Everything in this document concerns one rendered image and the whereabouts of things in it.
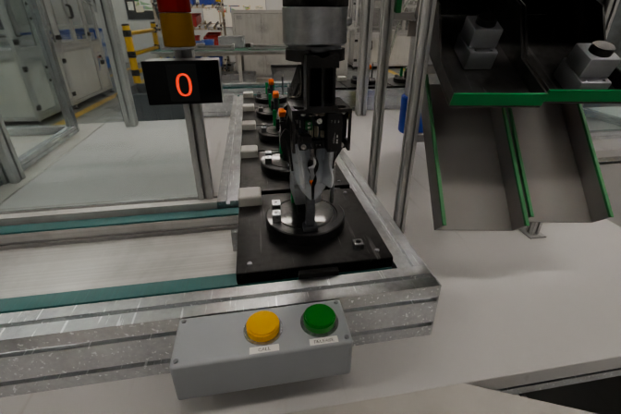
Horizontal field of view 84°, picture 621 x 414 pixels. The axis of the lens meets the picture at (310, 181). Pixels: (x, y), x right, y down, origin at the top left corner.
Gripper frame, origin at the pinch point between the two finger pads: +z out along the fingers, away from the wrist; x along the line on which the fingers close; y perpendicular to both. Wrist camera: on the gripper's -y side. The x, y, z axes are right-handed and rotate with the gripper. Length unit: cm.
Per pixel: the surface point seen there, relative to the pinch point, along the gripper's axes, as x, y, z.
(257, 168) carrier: -8.0, -32.4, 10.2
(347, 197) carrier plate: 9.8, -14.8, 10.2
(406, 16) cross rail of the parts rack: 23.7, -27.3, -23.3
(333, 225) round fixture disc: 4.0, -2.2, 8.2
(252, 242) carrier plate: -9.4, -2.2, 10.2
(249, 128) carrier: -10, -64, 10
